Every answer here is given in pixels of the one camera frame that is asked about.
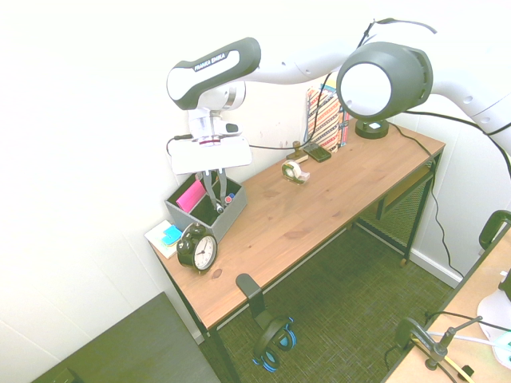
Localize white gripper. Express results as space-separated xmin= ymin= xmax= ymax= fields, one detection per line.
xmin=170 ymin=136 xmax=253 ymax=213

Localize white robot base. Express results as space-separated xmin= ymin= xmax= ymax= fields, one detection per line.
xmin=476 ymin=269 xmax=511 ymax=341

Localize pink sticky note pad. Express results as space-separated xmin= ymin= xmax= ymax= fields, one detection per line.
xmin=176 ymin=179 xmax=207 ymax=211

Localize grey felt desk organizer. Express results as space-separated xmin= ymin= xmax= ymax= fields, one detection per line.
xmin=164 ymin=172 xmax=248 ymax=244

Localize black twin bell alarm clock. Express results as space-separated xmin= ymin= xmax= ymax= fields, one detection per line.
xmin=176 ymin=223 xmax=220 ymax=272

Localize white yellow blue notepad stack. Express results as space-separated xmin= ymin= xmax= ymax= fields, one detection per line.
xmin=144 ymin=220 xmax=183 ymax=260

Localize clear tape dispenser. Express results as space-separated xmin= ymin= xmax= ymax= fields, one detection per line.
xmin=281 ymin=159 xmax=311 ymax=185

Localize black smartphone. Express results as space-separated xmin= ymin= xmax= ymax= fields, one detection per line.
xmin=303 ymin=144 xmax=333 ymax=164

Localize black headphone hook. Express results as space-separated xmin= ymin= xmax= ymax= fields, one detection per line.
xmin=235 ymin=273 xmax=275 ymax=329

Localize patterned striped book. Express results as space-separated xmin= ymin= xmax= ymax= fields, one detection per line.
xmin=305 ymin=77 xmax=351 ymax=153

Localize black and blue headphones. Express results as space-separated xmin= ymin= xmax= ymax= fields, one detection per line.
xmin=252 ymin=317 xmax=297 ymax=373

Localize black round stand base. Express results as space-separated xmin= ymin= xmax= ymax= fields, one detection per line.
xmin=355 ymin=118 xmax=390 ymax=140

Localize wooden desk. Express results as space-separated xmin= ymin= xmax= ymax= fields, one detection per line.
xmin=149 ymin=141 xmax=446 ymax=383

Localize black table clamp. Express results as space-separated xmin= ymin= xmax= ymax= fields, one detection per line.
xmin=384 ymin=314 xmax=485 ymax=373

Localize wooden handle stamp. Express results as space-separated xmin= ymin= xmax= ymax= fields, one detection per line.
xmin=286 ymin=140 xmax=310 ymax=163

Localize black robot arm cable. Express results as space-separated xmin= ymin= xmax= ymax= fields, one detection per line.
xmin=165 ymin=17 xmax=438 ymax=157

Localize black power cable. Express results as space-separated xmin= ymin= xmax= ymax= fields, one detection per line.
xmin=386 ymin=109 xmax=511 ymax=278

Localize black curved handle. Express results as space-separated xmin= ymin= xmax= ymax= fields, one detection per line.
xmin=478 ymin=210 xmax=511 ymax=251

